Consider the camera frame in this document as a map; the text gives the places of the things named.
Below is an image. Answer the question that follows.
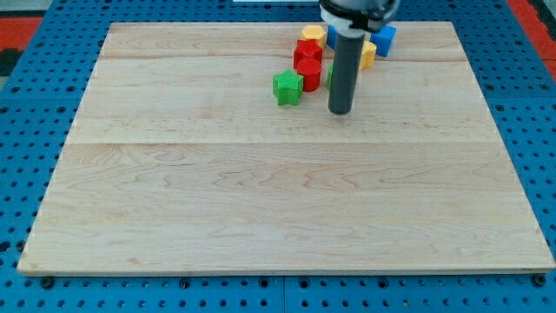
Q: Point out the green star block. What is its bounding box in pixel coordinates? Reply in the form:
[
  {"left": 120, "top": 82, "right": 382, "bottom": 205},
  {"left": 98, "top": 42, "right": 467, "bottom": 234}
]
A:
[{"left": 273, "top": 69, "right": 303, "bottom": 106}]

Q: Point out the black white robot arm end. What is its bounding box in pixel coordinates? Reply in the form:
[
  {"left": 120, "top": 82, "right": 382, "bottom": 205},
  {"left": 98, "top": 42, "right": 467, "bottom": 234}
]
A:
[{"left": 319, "top": 0, "right": 401, "bottom": 37}]

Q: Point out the red star block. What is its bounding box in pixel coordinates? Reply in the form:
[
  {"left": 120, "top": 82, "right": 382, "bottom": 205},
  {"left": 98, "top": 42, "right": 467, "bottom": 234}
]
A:
[{"left": 293, "top": 39, "right": 323, "bottom": 69}]

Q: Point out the red cylinder block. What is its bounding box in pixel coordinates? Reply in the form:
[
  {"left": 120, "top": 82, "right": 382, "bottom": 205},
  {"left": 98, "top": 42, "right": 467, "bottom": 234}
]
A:
[{"left": 295, "top": 58, "right": 321, "bottom": 92}]

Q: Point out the light wooden board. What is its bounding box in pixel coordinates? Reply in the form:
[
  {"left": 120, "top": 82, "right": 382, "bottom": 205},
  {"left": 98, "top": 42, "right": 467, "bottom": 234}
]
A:
[{"left": 18, "top": 22, "right": 555, "bottom": 276}]

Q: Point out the green block behind rod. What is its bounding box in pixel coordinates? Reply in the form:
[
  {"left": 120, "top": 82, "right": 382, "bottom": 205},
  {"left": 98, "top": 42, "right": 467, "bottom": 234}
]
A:
[{"left": 327, "top": 63, "right": 334, "bottom": 91}]

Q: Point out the yellow hexagon block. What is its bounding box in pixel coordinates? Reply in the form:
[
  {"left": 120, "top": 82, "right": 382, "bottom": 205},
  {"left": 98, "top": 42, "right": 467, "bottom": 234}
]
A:
[{"left": 300, "top": 24, "right": 327, "bottom": 48}]

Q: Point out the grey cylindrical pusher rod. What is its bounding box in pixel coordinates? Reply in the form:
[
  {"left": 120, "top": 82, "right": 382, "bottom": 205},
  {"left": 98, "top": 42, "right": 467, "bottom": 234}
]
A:
[{"left": 328, "top": 34, "right": 365, "bottom": 115}]

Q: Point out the blue block left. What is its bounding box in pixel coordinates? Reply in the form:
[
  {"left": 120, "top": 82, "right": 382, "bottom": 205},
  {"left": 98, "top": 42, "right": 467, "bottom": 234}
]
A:
[{"left": 327, "top": 25, "right": 337, "bottom": 50}]

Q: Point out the yellow block right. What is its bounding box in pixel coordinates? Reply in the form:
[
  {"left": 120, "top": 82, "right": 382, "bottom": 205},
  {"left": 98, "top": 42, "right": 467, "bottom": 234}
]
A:
[{"left": 360, "top": 41, "right": 377, "bottom": 70}]

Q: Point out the blue cube block right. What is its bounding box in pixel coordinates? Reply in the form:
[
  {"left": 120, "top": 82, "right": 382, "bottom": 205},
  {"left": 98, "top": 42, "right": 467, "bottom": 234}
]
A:
[{"left": 370, "top": 26, "right": 397, "bottom": 57}]

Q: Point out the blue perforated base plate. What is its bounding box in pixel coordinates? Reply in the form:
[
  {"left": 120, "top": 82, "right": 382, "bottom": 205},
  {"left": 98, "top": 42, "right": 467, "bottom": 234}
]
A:
[{"left": 1, "top": 1, "right": 555, "bottom": 312}]

